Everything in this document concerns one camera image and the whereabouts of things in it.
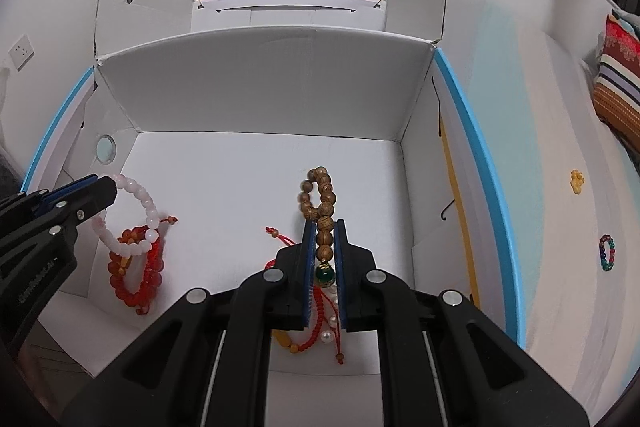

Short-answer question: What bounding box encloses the white cardboard box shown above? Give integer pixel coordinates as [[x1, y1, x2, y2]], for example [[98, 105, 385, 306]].
[[20, 0, 526, 380]]

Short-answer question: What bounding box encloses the multicolour glass bead bracelet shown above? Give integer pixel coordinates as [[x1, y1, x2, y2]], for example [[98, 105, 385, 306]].
[[598, 234, 615, 272]]

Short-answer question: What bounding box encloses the white wall socket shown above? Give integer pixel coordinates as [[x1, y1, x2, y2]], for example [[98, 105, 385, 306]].
[[10, 34, 35, 72]]

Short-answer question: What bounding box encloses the red bead bracelet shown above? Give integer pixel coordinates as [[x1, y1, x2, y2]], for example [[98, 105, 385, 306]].
[[108, 229, 165, 316]]

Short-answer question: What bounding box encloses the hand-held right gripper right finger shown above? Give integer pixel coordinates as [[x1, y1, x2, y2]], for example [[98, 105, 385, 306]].
[[336, 219, 591, 427]]

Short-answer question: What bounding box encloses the red cord bracelet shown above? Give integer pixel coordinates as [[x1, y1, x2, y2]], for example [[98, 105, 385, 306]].
[[264, 226, 347, 366], [114, 215, 179, 284]]

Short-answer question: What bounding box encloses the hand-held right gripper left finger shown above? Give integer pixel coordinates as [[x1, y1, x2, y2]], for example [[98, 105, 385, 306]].
[[60, 219, 317, 427]]

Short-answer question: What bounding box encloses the wooden bead bracelet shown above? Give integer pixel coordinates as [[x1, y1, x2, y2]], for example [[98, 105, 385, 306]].
[[298, 166, 337, 290]]

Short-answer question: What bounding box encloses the striped red pillow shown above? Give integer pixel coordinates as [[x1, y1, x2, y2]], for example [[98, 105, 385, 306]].
[[592, 12, 640, 154]]

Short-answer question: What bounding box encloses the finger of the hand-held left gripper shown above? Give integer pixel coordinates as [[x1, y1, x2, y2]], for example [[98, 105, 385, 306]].
[[0, 177, 118, 269], [0, 175, 98, 223]]

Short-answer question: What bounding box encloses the white pearl strand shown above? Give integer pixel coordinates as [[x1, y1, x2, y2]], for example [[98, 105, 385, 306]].
[[319, 286, 347, 344]]

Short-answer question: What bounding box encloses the pink bead bracelet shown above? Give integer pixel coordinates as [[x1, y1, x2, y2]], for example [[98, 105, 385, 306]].
[[91, 174, 162, 259]]

